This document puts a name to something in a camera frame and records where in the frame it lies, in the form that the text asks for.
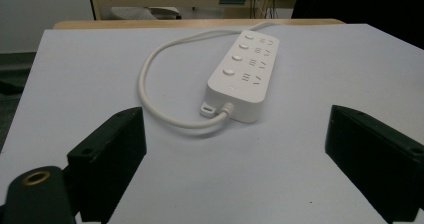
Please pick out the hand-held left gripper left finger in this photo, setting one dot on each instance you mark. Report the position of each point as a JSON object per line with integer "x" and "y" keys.
{"x": 110, "y": 157}

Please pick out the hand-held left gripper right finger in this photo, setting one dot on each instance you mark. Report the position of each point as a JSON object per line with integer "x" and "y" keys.
{"x": 376, "y": 160}

